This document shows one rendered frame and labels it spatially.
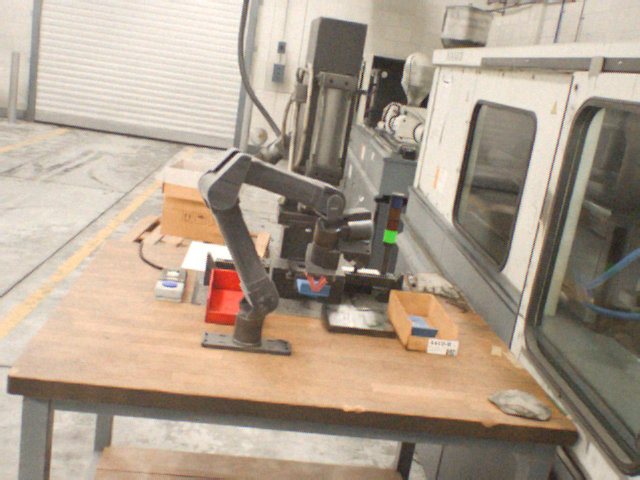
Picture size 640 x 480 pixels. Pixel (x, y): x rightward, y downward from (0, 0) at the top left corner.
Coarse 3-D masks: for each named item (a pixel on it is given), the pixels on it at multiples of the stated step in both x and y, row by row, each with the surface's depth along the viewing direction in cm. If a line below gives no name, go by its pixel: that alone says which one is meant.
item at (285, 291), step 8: (272, 272) 194; (280, 272) 194; (272, 280) 194; (280, 280) 195; (336, 280) 196; (344, 280) 196; (280, 288) 195; (288, 288) 195; (336, 288) 197; (280, 296) 196; (288, 296) 196; (320, 296) 197; (328, 296) 197; (336, 296) 197
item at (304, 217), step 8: (280, 208) 193; (288, 208) 195; (296, 208) 196; (304, 208) 190; (312, 208) 189; (280, 216) 190; (288, 216) 190; (296, 216) 190; (304, 216) 191; (312, 216) 191; (320, 216) 191; (280, 224) 191; (288, 224) 191; (296, 224) 191; (304, 224) 191; (312, 224) 191
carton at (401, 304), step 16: (400, 304) 184; (416, 304) 197; (432, 304) 195; (400, 320) 181; (432, 320) 193; (448, 320) 180; (400, 336) 179; (416, 336) 182; (448, 336) 178; (432, 352) 174; (448, 352) 174
